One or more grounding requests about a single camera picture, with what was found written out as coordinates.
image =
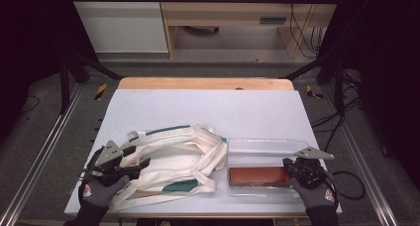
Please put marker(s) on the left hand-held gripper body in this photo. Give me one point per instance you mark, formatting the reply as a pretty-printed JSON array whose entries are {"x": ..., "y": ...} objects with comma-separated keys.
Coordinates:
[{"x": 110, "y": 155}]

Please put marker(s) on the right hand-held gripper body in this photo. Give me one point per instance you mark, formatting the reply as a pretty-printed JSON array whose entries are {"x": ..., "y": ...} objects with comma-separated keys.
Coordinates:
[{"x": 310, "y": 173}]

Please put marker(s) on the yellow black tape strip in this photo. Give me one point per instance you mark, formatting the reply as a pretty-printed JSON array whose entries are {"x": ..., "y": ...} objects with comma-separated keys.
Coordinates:
[
  {"x": 101, "y": 91},
  {"x": 311, "y": 92}
]

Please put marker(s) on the cream canvas tote bag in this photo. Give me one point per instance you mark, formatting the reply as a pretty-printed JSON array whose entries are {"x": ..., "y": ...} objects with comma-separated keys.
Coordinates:
[{"x": 178, "y": 160}]

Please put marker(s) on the white cabinet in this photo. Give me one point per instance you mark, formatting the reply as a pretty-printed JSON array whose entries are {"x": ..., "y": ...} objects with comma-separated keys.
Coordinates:
[{"x": 122, "y": 24}]

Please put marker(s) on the aluminium rail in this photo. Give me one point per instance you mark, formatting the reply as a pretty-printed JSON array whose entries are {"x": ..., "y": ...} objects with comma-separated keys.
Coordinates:
[
  {"x": 360, "y": 153},
  {"x": 43, "y": 146}
]

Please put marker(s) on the clear plastic tray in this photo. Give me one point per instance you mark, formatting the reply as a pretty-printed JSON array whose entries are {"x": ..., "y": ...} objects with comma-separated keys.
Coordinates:
[{"x": 261, "y": 153}]

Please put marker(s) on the person's left hand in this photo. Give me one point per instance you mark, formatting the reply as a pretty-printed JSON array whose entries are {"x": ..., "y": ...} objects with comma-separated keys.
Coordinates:
[{"x": 95, "y": 194}]

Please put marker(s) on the black chair base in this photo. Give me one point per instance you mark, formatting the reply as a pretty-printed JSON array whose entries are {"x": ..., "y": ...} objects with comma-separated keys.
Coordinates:
[{"x": 203, "y": 29}]

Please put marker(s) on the light wooden board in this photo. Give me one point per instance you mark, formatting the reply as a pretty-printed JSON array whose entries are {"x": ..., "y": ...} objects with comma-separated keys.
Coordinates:
[{"x": 198, "y": 83}]

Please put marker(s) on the brown rectangular box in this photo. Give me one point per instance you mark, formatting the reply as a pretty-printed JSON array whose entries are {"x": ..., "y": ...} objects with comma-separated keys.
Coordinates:
[{"x": 259, "y": 175}]

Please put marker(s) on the black frame strut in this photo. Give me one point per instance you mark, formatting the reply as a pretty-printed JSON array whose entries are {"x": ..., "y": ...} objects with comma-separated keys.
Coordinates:
[
  {"x": 82, "y": 65},
  {"x": 330, "y": 67}
]

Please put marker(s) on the light wooden desk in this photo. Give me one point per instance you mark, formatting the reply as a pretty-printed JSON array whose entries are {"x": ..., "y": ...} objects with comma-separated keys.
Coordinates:
[{"x": 231, "y": 11}]

